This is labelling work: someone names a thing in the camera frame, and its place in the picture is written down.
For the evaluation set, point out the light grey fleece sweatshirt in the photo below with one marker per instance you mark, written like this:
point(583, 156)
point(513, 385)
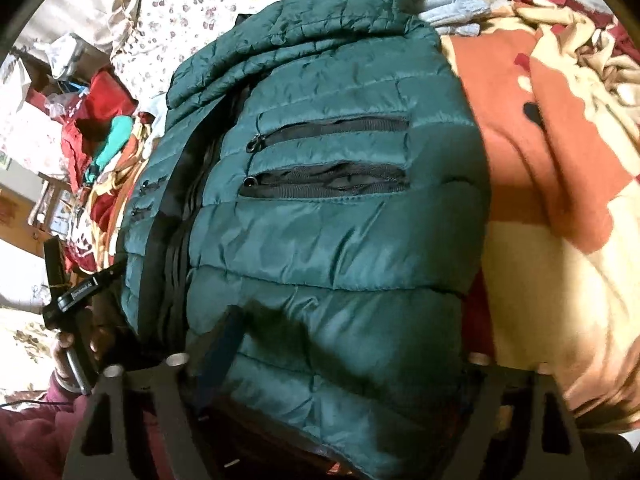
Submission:
point(454, 17)

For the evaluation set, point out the wooden chair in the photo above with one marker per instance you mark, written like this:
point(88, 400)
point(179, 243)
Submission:
point(52, 212)

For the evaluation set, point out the maroon sleeve forearm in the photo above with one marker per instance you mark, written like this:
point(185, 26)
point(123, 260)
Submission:
point(37, 440)

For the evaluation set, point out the red garment pile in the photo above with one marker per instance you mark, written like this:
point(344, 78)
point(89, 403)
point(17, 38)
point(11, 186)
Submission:
point(89, 125)

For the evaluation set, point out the person's left hand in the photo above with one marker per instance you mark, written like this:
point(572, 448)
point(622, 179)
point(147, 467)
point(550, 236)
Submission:
point(82, 344)

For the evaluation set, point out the yellow red love blanket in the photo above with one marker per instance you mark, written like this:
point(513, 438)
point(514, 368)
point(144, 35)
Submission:
point(558, 281)

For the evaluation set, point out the floral white quilt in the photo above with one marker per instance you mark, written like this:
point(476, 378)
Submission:
point(200, 5)

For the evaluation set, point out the dark green quilted puffer jacket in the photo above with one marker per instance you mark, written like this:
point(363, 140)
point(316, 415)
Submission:
point(321, 171)

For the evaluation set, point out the beige satin bedspread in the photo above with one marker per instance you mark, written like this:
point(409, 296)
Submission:
point(105, 24)

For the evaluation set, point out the bright green garment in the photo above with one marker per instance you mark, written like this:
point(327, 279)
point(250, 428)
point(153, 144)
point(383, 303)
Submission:
point(118, 133)

